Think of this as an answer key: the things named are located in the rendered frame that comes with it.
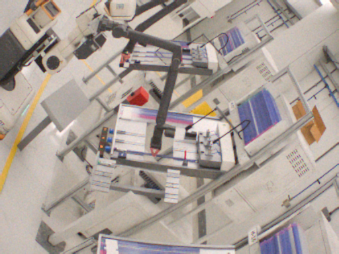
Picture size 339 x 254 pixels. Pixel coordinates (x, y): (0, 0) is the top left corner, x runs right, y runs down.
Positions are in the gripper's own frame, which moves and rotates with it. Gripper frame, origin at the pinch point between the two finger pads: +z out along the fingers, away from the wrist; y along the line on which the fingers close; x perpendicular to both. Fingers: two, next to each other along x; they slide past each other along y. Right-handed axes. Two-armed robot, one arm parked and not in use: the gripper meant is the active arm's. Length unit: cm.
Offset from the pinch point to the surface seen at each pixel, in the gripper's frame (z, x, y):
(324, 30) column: -35, -211, 308
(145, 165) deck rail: 1.6, 4.1, -10.1
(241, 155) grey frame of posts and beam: -14, -51, -9
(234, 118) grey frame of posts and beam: -14, -51, 39
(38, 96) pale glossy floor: 28, 105, 104
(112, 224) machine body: 57, 20, -10
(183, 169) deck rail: 0.3, -18.3, -9.9
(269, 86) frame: -39, -74, 50
